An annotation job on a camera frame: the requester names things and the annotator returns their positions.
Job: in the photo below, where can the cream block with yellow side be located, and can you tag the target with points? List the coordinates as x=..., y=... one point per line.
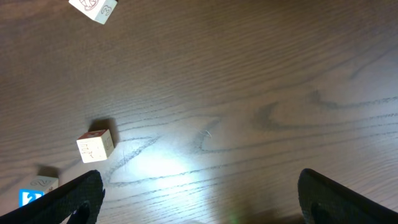
x=96, y=10

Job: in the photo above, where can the blue number 2 block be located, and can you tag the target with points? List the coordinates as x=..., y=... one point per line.
x=39, y=186

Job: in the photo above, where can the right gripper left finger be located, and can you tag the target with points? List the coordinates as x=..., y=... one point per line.
x=79, y=200

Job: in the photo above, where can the cream block with green drawing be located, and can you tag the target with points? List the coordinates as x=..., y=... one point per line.
x=95, y=146

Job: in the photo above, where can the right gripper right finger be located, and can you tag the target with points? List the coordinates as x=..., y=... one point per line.
x=323, y=200

